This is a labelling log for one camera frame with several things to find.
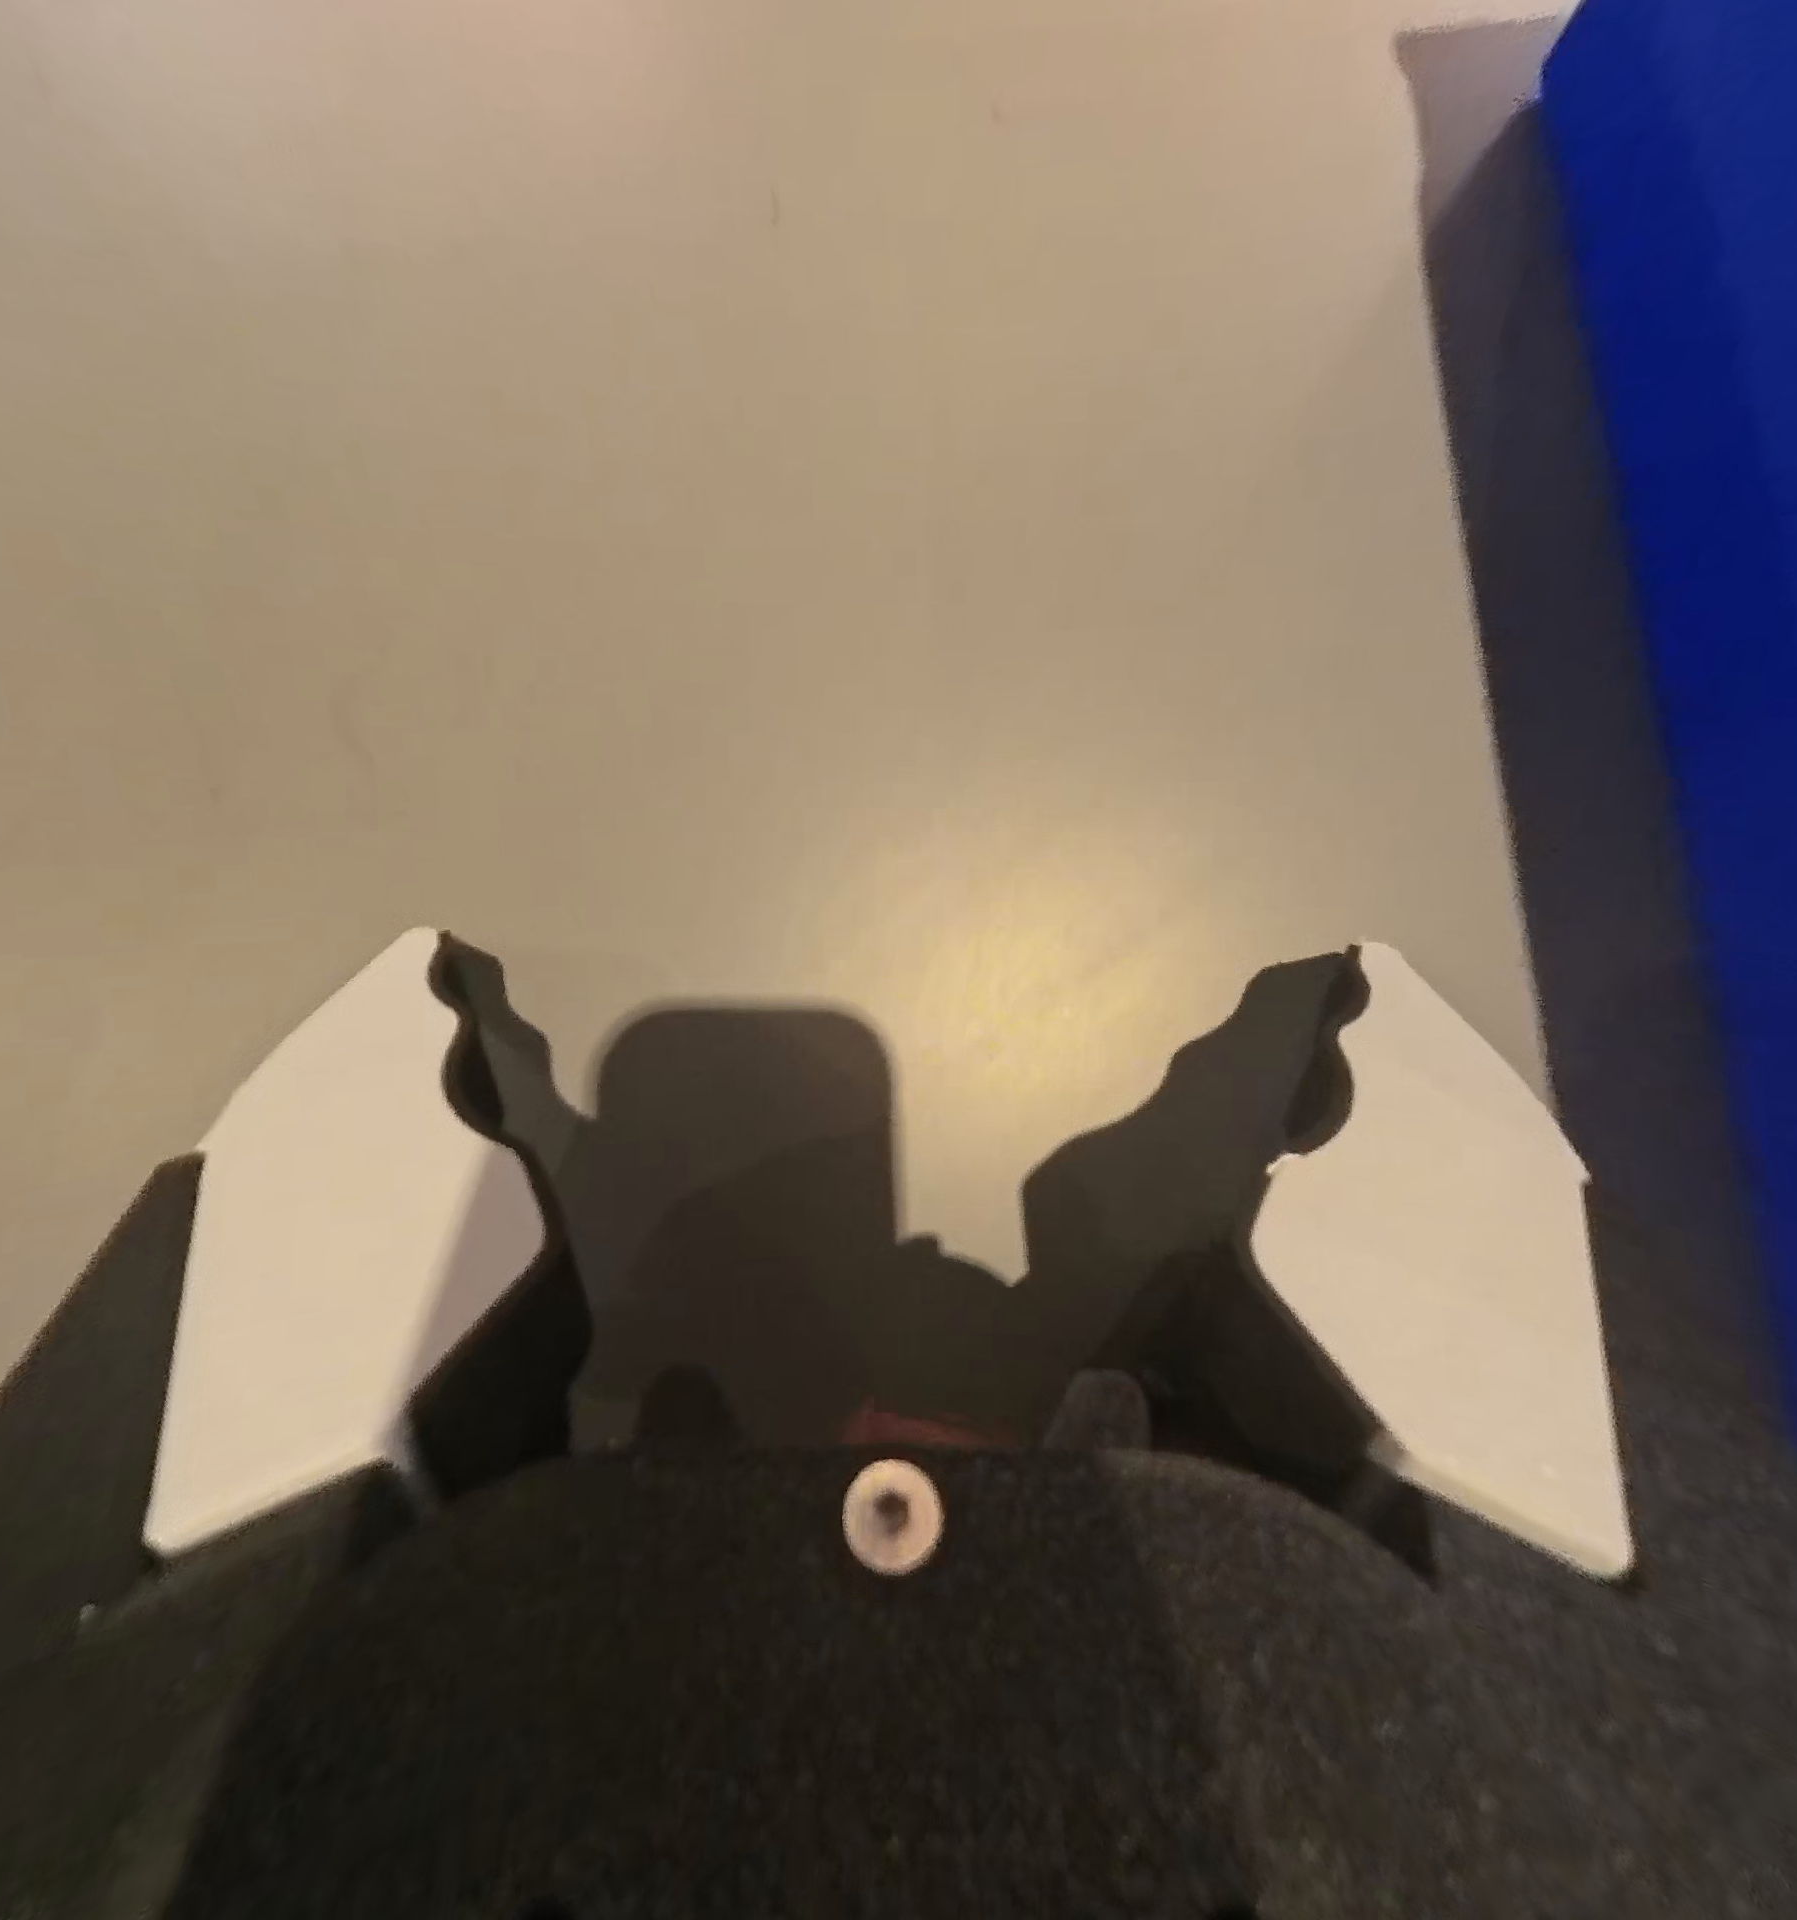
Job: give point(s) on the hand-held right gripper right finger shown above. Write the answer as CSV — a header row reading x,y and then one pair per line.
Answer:
x,y
1438,1275

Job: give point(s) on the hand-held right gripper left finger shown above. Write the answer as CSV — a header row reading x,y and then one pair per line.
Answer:
x,y
328,1232

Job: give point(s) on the blue plastic bin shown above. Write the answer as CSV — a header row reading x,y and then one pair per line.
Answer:
x,y
1709,602

